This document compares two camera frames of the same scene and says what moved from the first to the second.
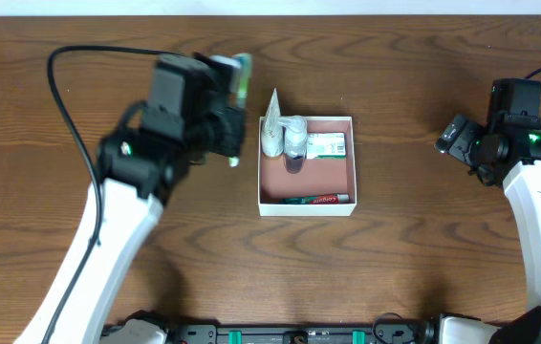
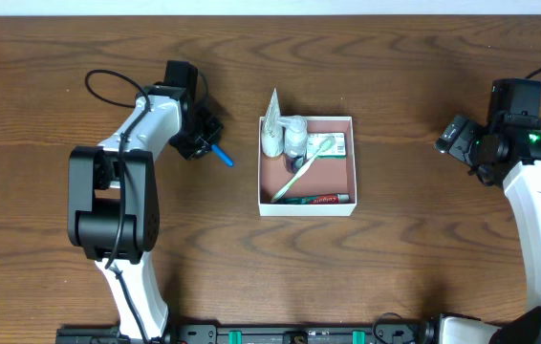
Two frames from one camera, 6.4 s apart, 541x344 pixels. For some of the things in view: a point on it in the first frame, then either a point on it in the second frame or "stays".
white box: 319,177 stays
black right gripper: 458,140 stays
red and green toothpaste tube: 336,198 stays
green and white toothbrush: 245,63 → 326,145
